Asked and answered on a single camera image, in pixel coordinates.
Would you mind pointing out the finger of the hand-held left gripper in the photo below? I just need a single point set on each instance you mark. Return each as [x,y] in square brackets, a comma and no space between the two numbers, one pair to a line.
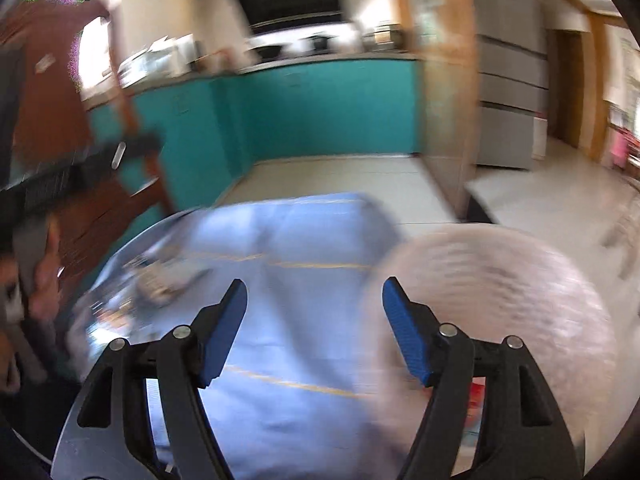
[137,146]

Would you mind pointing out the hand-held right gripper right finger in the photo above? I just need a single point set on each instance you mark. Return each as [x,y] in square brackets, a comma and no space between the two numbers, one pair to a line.
[405,330]

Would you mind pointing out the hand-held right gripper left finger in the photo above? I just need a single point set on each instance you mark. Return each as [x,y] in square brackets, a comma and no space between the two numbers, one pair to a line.
[225,335]

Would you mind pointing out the white perforated waste basket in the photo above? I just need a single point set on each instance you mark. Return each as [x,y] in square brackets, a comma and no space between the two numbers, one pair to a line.
[500,290]

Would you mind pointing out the person's left hand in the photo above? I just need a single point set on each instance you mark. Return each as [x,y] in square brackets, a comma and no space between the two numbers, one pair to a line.
[47,275]

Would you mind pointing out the carved wooden chair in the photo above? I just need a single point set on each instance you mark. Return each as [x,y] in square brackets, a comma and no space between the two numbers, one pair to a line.
[55,110]

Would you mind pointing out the white dish rack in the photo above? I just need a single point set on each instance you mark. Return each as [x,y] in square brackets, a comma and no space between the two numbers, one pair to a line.
[160,57]

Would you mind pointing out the blue cloth with yellow lines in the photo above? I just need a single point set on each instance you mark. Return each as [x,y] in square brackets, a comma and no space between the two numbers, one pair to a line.
[300,240]

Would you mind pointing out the black wok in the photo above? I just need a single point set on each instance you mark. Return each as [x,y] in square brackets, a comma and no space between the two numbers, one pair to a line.
[270,51]

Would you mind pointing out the teal kitchen cabinets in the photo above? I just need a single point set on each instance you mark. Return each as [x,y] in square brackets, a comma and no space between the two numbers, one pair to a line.
[325,110]

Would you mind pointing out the dark pot with lid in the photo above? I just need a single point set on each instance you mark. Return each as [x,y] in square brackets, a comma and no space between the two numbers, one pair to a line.
[316,41]

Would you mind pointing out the person's dark clothing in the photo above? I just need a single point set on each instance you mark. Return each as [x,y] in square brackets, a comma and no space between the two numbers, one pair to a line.
[30,420]

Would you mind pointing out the wood framed glass door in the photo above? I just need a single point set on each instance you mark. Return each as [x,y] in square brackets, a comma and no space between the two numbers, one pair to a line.
[445,110]

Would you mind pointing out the grey refrigerator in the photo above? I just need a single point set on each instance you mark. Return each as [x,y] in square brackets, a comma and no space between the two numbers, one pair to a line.
[510,85]

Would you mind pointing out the steel stock pots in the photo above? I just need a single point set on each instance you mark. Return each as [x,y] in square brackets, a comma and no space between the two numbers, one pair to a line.
[382,35]

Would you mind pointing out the pink cloth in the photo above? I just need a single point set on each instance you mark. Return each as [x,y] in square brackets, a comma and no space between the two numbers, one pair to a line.
[620,147]

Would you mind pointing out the wooden doorway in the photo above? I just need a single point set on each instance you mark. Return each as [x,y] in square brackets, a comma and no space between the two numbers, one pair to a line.
[575,85]

